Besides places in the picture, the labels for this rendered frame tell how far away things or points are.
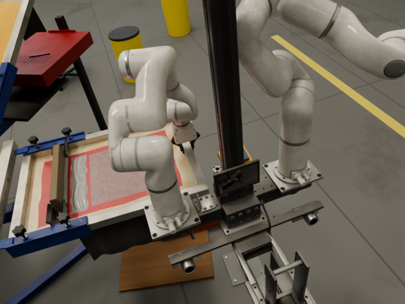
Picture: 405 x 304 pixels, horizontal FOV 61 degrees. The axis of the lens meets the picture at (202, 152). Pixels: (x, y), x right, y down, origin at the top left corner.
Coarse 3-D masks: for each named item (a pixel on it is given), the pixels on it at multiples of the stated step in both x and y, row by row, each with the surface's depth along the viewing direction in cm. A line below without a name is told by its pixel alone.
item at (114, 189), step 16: (112, 176) 153; (128, 176) 152; (144, 176) 150; (48, 192) 150; (96, 192) 147; (112, 192) 145; (128, 192) 144; (144, 192) 143; (96, 208) 140; (48, 224) 137
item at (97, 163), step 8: (88, 152) 168; (96, 152) 167; (104, 152) 166; (88, 160) 163; (96, 160) 162; (104, 160) 162; (48, 168) 162; (88, 168) 159; (96, 168) 158; (104, 168) 157; (48, 176) 158; (88, 176) 155; (96, 176) 154; (48, 184) 154
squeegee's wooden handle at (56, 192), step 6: (54, 150) 155; (60, 150) 157; (54, 156) 152; (60, 156) 154; (54, 162) 149; (60, 162) 151; (54, 168) 146; (60, 168) 149; (54, 174) 143; (60, 174) 146; (54, 180) 140; (60, 180) 144; (54, 186) 137; (60, 186) 141; (54, 192) 135; (60, 192) 139; (54, 198) 132; (60, 198) 137; (54, 204) 134; (60, 204) 135; (60, 210) 136
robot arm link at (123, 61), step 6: (120, 54) 101; (126, 54) 99; (120, 60) 99; (126, 60) 99; (120, 66) 100; (126, 66) 99; (126, 72) 100; (174, 72) 114; (132, 78) 104; (168, 78) 114; (174, 78) 116; (168, 84) 116; (174, 84) 118; (168, 90) 118
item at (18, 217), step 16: (80, 144) 171; (32, 160) 166; (192, 160) 149; (16, 192) 148; (192, 192) 135; (208, 192) 137; (16, 208) 141; (128, 208) 133; (16, 224) 134; (96, 224) 131
